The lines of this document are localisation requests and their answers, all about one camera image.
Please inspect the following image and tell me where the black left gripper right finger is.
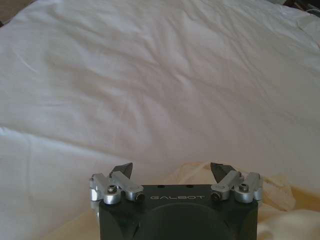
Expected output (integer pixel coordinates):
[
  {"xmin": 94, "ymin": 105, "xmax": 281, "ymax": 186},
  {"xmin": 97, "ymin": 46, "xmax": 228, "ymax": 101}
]
[{"xmin": 209, "ymin": 161, "xmax": 264, "ymax": 203}]

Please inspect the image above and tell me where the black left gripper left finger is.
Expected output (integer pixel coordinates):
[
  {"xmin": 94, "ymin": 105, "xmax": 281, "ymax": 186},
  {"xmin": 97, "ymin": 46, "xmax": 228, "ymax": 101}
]
[{"xmin": 87, "ymin": 162, "xmax": 146, "ymax": 204}]

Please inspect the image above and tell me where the white bed duvet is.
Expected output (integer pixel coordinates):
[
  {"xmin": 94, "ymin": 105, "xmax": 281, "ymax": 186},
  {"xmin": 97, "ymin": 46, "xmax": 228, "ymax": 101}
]
[{"xmin": 0, "ymin": 0, "xmax": 320, "ymax": 240}]

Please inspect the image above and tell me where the cream yellow garment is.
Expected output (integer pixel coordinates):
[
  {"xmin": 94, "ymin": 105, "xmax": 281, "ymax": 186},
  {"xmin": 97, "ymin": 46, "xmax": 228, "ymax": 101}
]
[{"xmin": 82, "ymin": 161, "xmax": 320, "ymax": 240}]

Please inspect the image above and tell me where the white pillow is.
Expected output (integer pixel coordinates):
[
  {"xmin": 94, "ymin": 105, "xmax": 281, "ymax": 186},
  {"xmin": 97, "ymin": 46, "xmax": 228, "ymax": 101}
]
[{"xmin": 296, "ymin": 9, "xmax": 320, "ymax": 38}]

